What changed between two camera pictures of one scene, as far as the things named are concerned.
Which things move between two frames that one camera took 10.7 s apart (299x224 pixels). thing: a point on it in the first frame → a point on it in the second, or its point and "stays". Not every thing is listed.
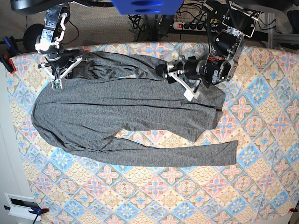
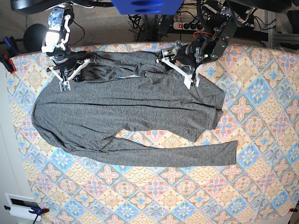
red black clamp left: x=13 y=50 stays
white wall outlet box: x=20 y=205 stays
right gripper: x=188 y=71 → x=185 y=59
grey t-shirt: x=120 y=92 stays
